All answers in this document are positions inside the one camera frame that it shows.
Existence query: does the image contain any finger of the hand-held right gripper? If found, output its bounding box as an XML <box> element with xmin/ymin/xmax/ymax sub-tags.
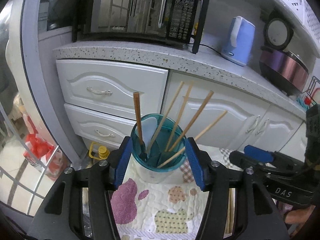
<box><xmin>244</xmin><ymin>145</ymin><xmax>305</xmax><ymax>169</ymax></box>
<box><xmin>229</xmin><ymin>150</ymin><xmax>269</xmax><ymax>178</ymax></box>

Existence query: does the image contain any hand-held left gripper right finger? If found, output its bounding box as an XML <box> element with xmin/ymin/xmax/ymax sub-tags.
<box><xmin>185</xmin><ymin>137</ymin><xmax>292</xmax><ymax>240</ymax></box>

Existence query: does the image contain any narrow white cabinet door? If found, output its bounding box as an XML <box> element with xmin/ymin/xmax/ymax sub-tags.
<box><xmin>240</xmin><ymin>105</ymin><xmax>307</xmax><ymax>155</ymax></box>

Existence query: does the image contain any large white cabinet drawer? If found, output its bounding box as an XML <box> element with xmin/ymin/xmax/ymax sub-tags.
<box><xmin>55</xmin><ymin>59</ymin><xmax>169</xmax><ymax>120</ymax></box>

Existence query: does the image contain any purple rice cooker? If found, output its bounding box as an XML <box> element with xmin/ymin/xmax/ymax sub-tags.
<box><xmin>259</xmin><ymin>10</ymin><xmax>310</xmax><ymax>95</ymax></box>

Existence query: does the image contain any wide white cabinet door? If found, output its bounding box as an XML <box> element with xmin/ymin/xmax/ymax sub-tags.
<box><xmin>162</xmin><ymin>71</ymin><xmax>270</xmax><ymax>153</ymax></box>

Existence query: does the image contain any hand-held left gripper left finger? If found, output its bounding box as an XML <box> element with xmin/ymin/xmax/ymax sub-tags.
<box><xmin>26</xmin><ymin>136</ymin><xmax>133</xmax><ymax>240</ymax></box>

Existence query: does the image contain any black power cord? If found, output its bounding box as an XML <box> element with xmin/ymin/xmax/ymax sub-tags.
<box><xmin>190</xmin><ymin>42</ymin><xmax>223</xmax><ymax>56</ymax></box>

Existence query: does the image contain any small white cabinet drawer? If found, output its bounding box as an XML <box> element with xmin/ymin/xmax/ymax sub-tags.
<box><xmin>64</xmin><ymin>104</ymin><xmax>140</xmax><ymax>150</ymax></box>

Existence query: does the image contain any white utensil holder teal rim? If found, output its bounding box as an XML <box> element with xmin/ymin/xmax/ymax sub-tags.
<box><xmin>130</xmin><ymin>114</ymin><xmax>187</xmax><ymax>184</ymax></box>

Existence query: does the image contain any metal door handle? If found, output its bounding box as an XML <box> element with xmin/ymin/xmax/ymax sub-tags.
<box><xmin>256</xmin><ymin>118</ymin><xmax>269</xmax><ymax>134</ymax></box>
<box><xmin>246</xmin><ymin>115</ymin><xmax>260</xmax><ymax>134</ymax></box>

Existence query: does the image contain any oil bottle yellow cap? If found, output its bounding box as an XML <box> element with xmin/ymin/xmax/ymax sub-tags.
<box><xmin>89</xmin><ymin>141</ymin><xmax>112</xmax><ymax>166</ymax></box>

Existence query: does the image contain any metal drawer handle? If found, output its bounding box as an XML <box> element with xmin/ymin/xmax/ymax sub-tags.
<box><xmin>95</xmin><ymin>129</ymin><xmax>115</xmax><ymax>138</ymax></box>
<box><xmin>87</xmin><ymin>87</ymin><xmax>112</xmax><ymax>96</ymax></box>

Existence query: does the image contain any blue electric kettle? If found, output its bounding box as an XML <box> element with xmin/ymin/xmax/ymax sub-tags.
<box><xmin>221</xmin><ymin>16</ymin><xmax>256</xmax><ymax>67</ymax></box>

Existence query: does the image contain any white perforated basket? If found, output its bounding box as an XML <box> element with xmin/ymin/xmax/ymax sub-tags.
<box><xmin>260</xmin><ymin>0</ymin><xmax>320</xmax><ymax>45</ymax></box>

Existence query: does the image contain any red plastic bag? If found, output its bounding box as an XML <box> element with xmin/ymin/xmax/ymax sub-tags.
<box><xmin>24</xmin><ymin>134</ymin><xmax>63</xmax><ymax>180</ymax></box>

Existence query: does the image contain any glass sliding door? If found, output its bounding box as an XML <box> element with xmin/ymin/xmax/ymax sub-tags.
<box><xmin>0</xmin><ymin>0</ymin><xmax>85</xmax><ymax>218</ymax></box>

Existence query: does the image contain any patchwork printed blanket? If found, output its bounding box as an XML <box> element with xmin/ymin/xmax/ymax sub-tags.
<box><xmin>110</xmin><ymin>145</ymin><xmax>295</xmax><ymax>240</ymax></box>

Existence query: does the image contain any speckled stone countertop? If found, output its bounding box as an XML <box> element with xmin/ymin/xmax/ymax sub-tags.
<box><xmin>52</xmin><ymin>40</ymin><xmax>320</xmax><ymax>113</ymax></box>

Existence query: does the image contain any person's right hand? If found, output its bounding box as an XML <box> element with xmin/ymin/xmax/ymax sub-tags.
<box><xmin>285</xmin><ymin>205</ymin><xmax>316</xmax><ymax>230</ymax></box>

